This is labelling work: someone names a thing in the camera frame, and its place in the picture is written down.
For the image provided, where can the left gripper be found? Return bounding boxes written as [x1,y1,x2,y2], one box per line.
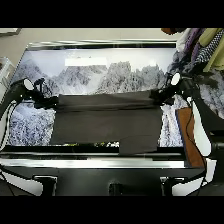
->
[33,93,60,110]

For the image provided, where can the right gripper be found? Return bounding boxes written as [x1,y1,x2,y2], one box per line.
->
[149,87,175,107]

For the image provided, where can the dark grey pants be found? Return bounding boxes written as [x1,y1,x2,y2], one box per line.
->
[49,90,165,156]

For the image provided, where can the heap of clothes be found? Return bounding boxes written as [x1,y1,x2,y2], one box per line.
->
[161,27,224,75]

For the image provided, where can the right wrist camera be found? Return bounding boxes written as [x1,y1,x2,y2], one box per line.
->
[163,73,173,88]

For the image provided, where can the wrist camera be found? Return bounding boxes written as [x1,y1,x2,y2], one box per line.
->
[34,77,47,94]
[163,73,173,88]

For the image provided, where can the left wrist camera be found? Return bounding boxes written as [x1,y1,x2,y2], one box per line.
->
[34,77,47,94]

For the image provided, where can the black cable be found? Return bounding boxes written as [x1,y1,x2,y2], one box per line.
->
[183,106,198,160]
[1,101,17,151]

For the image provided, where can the silver frame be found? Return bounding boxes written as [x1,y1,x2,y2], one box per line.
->
[0,150,208,197]

